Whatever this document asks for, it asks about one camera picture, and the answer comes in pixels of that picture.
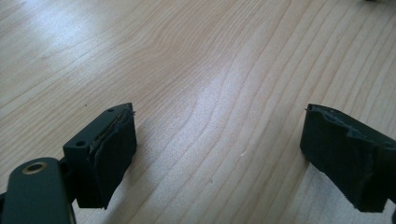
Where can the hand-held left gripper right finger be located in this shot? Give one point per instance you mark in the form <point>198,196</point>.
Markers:
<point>339,161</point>

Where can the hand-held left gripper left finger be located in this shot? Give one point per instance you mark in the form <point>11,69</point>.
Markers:
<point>102,161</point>

